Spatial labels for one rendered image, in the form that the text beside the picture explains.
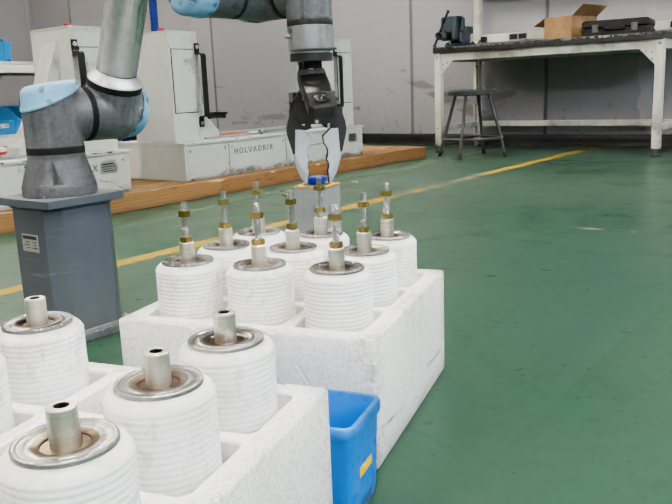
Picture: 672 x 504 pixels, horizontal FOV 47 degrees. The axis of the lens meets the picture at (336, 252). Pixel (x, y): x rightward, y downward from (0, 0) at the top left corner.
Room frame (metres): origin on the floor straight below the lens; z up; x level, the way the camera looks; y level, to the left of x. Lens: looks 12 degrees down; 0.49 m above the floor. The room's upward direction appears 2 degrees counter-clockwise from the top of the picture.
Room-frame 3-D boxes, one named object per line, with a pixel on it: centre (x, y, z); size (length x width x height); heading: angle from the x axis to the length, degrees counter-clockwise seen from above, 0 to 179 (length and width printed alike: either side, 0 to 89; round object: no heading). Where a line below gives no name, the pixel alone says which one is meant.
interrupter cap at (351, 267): (1.02, 0.00, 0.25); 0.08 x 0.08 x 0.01
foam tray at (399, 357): (1.17, 0.07, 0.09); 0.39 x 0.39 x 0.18; 69
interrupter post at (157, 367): (0.62, 0.16, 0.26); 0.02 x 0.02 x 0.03
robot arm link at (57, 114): (1.61, 0.57, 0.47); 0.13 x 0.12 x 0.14; 138
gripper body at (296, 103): (1.31, 0.03, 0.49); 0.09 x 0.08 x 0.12; 10
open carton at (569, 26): (5.55, -1.70, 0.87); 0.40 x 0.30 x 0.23; 39
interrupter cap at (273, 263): (1.06, 0.11, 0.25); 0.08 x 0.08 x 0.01
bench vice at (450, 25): (5.63, -0.90, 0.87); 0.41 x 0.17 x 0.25; 143
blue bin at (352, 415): (0.89, 0.11, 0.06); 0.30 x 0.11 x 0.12; 68
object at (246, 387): (0.73, 0.11, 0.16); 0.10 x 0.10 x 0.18
